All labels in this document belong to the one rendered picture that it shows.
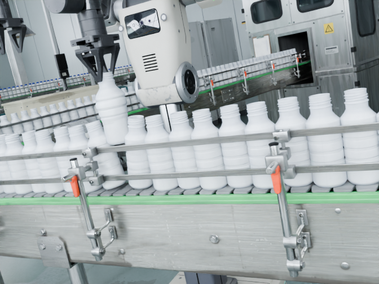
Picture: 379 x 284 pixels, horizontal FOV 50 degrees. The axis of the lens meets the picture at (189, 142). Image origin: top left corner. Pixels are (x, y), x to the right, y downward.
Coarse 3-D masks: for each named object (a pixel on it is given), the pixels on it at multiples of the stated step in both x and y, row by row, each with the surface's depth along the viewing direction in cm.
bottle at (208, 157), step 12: (204, 120) 82; (192, 132) 84; (204, 132) 81; (216, 132) 82; (216, 144) 82; (204, 156) 82; (216, 156) 82; (204, 168) 83; (216, 168) 83; (204, 180) 84; (216, 180) 83
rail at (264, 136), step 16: (320, 128) 70; (336, 128) 69; (352, 128) 68; (368, 128) 67; (144, 144) 88; (160, 144) 86; (176, 144) 84; (192, 144) 82; (0, 160) 110; (112, 176) 94; (128, 176) 92; (144, 176) 90; (160, 176) 88; (176, 176) 86; (192, 176) 84; (208, 176) 83
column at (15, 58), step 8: (8, 40) 1065; (8, 48) 1068; (8, 56) 1067; (16, 56) 1062; (16, 64) 1060; (16, 72) 1083; (24, 72) 1080; (16, 80) 1082; (24, 80) 1078; (24, 88) 1076
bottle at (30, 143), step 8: (24, 136) 107; (32, 136) 108; (24, 144) 108; (32, 144) 108; (24, 152) 107; (32, 152) 107; (24, 160) 108; (32, 160) 107; (32, 168) 108; (32, 176) 108; (40, 176) 108; (32, 184) 109; (40, 184) 109; (40, 192) 109
